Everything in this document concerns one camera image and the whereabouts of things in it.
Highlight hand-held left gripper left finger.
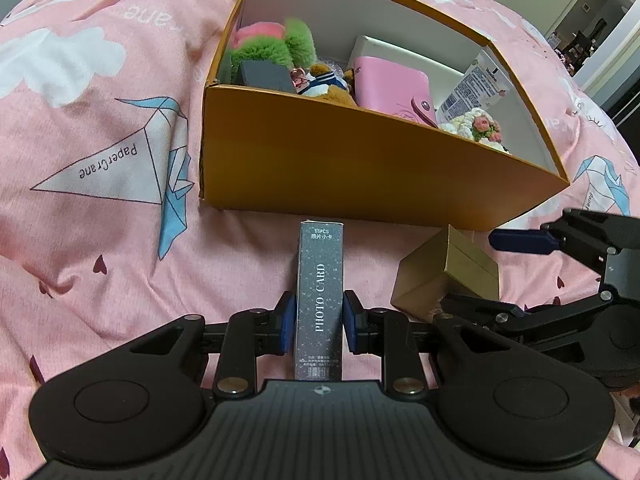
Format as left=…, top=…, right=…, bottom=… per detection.
left=119, top=291, right=296, bottom=401

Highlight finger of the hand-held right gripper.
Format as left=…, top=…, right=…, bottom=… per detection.
left=439, top=287, right=622, bottom=345
left=489, top=207, right=640, bottom=272

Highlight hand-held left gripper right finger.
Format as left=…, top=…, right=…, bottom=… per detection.
left=343, top=290, right=522, bottom=401

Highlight dark speckled card box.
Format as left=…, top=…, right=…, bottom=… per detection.
left=292, top=220, right=346, bottom=382

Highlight gold box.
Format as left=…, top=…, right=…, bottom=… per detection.
left=390, top=225, right=501, bottom=323

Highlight white crochet bear with flowers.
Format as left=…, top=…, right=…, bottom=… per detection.
left=437, top=108, right=511, bottom=153

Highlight orange cardboard box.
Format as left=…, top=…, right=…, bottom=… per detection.
left=199, top=0, right=571, bottom=233

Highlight white printed sachet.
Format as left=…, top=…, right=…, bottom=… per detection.
left=435, top=50, right=508, bottom=123

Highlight pink leather wallet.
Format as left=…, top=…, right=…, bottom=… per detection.
left=352, top=56, right=438, bottom=127

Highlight brown bear plush sailor outfit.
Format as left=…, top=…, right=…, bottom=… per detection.
left=295, top=62, right=361, bottom=108

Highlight dark grey box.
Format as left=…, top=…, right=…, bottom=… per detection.
left=239, top=58, right=297, bottom=95

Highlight pink fluffy plush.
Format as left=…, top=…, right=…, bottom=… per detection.
left=220, top=16, right=318, bottom=86

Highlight black cabinet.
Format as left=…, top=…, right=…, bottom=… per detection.
left=597, top=25, right=640, bottom=128

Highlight pink printed blanket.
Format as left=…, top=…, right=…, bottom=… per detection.
left=0, top=0, right=640, bottom=480

